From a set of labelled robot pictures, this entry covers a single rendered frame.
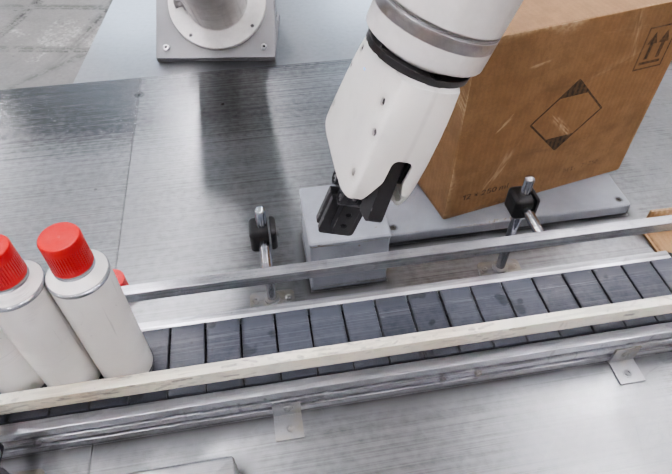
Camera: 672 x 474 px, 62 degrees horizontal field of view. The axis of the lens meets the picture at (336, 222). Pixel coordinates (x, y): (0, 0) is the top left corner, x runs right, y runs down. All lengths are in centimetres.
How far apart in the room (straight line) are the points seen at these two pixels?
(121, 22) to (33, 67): 174
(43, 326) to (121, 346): 7
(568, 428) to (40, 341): 53
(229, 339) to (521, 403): 33
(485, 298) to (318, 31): 76
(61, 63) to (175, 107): 203
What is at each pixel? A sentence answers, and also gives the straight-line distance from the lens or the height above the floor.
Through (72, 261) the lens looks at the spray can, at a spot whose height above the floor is 107.
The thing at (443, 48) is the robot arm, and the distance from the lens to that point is 35.
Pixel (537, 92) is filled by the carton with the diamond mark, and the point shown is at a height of 103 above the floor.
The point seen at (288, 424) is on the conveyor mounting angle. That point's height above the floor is 83.
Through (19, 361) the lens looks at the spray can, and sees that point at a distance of 62.
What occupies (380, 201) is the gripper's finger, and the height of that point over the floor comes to 113.
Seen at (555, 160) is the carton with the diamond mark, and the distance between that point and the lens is 83.
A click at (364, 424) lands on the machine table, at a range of 63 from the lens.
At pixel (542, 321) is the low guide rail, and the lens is 63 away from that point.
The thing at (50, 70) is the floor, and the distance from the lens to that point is 302.
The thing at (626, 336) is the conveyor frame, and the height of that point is 88.
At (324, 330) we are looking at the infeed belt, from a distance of 62.
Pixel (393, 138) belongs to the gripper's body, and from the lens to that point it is 36.
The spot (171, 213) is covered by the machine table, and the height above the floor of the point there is 83.
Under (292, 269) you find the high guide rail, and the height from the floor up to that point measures 96.
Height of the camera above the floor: 141
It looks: 47 degrees down
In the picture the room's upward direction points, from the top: straight up
